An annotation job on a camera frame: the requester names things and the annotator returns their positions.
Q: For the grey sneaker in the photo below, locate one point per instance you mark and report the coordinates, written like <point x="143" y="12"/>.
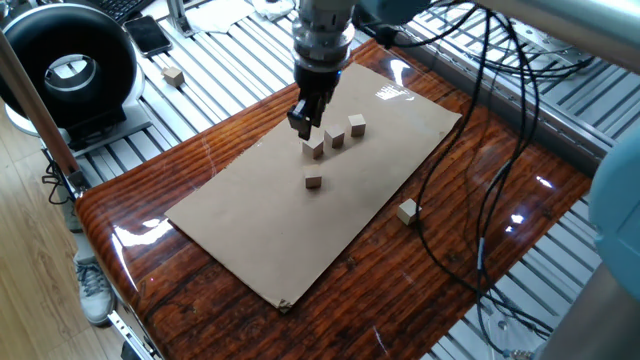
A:
<point x="95" y="295"/>

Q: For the grey trouser leg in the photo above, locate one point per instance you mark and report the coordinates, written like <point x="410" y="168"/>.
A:
<point x="82" y="247"/>

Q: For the white crumpled cloth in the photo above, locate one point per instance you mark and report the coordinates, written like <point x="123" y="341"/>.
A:
<point x="272" y="7"/>

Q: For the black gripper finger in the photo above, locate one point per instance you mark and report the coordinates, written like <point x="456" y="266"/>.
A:
<point x="301" y="120"/>
<point x="319" y="109"/>

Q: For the silver slide rail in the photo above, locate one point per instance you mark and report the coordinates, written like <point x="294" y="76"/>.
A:
<point x="125" y="332"/>

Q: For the black keyboard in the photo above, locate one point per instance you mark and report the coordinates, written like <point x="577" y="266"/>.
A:
<point x="120" y="7"/>

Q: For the white paper sheet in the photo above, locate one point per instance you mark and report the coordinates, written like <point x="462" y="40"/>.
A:
<point x="220" y="15"/>

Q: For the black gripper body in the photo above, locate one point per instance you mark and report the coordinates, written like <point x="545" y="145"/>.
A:
<point x="320" y="82"/>

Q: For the glossy brown wooden board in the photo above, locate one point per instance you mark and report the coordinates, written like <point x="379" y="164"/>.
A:
<point x="380" y="300"/>

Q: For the light wooden cube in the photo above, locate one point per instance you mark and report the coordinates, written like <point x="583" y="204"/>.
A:
<point x="173" y="77"/>
<point x="334" y="136"/>
<point x="357" y="125"/>
<point x="313" y="176"/>
<point x="314" y="149"/>
<point x="407" y="212"/>

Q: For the short aluminium profile post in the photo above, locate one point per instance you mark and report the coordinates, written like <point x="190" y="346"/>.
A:
<point x="177" y="17"/>

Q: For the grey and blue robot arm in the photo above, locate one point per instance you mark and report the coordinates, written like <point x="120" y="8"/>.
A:
<point x="620" y="225"/>

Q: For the grey aluminium frame beam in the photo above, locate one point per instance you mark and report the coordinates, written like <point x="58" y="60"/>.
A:
<point x="550" y="135"/>

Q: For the brown cardboard sheet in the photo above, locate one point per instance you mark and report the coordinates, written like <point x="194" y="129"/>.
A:
<point x="260" y="230"/>

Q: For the black smartphone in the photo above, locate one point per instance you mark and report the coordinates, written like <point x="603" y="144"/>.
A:
<point x="147" y="36"/>

